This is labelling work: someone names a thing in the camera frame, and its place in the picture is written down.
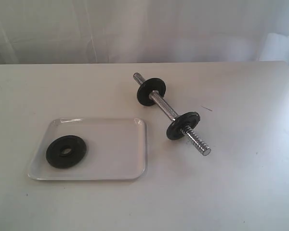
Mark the chrome threaded dumbbell bar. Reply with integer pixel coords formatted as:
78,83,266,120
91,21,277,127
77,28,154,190
133,73,211,156

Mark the black weight plate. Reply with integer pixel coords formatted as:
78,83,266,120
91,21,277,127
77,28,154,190
166,112,200,140
46,135,87,169

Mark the black weight plate far end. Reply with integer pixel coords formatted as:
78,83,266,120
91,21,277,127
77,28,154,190
134,76,166,106

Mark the white rectangular plastic tray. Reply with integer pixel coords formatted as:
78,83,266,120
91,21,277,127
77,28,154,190
27,118,147,180

